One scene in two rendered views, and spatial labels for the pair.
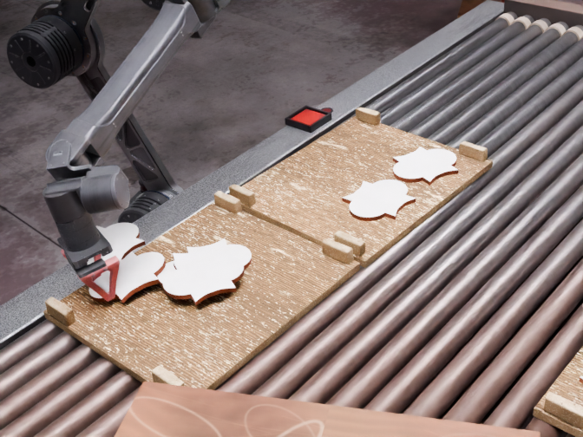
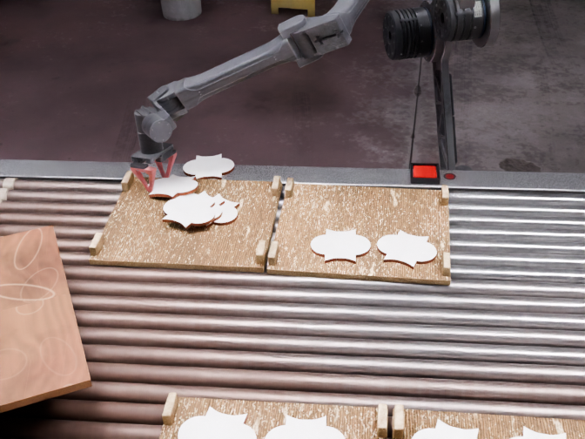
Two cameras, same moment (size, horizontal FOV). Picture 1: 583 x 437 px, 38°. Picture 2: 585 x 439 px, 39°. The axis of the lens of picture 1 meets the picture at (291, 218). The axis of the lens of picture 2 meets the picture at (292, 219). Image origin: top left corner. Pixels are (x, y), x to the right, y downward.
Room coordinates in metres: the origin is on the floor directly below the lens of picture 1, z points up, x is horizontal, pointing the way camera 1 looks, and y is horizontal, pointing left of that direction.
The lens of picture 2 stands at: (0.36, -1.30, 2.13)
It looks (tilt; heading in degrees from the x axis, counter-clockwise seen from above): 36 degrees down; 53
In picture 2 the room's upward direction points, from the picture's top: 2 degrees counter-clockwise
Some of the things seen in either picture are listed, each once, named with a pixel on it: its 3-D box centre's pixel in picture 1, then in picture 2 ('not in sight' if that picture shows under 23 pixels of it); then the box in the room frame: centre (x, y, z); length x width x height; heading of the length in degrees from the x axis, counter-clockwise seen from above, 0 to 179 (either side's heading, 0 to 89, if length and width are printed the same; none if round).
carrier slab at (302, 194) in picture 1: (360, 181); (362, 230); (1.42, -0.14, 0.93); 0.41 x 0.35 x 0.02; 134
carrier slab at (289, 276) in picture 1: (204, 290); (191, 220); (1.13, 0.16, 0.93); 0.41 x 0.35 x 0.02; 136
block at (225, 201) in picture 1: (227, 202); (276, 185); (1.36, 0.12, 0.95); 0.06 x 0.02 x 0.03; 46
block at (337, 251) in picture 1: (337, 251); (261, 251); (1.17, -0.07, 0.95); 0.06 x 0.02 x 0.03; 46
